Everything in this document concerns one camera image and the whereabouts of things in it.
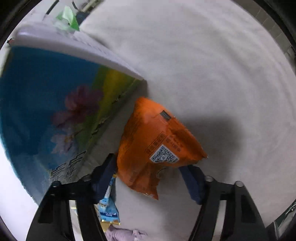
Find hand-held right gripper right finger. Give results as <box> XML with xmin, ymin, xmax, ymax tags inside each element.
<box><xmin>179</xmin><ymin>165</ymin><xmax>270</xmax><ymax>241</ymax></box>

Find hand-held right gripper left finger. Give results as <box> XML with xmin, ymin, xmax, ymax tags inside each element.
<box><xmin>26</xmin><ymin>153</ymin><xmax>117</xmax><ymax>241</ymax></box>

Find orange snack packet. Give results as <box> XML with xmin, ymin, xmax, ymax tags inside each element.
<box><xmin>116</xmin><ymin>97</ymin><xmax>208</xmax><ymax>200</ymax></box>

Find blue floral storage box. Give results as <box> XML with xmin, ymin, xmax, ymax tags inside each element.
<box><xmin>0</xmin><ymin>25</ymin><xmax>145</xmax><ymax>205</ymax></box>

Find light blue snack wrapper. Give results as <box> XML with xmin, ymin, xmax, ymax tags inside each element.
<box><xmin>94</xmin><ymin>174</ymin><xmax>121</xmax><ymax>232</ymax></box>

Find lilac cloth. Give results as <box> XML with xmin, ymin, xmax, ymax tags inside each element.
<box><xmin>105</xmin><ymin>225</ymin><xmax>148</xmax><ymax>241</ymax></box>

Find white bed sheet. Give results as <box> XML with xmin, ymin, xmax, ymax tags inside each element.
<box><xmin>69</xmin><ymin>0</ymin><xmax>296</xmax><ymax>241</ymax></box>

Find green plastic bag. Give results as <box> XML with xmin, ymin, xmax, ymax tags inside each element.
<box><xmin>55</xmin><ymin>6</ymin><xmax>80</xmax><ymax>32</ymax></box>

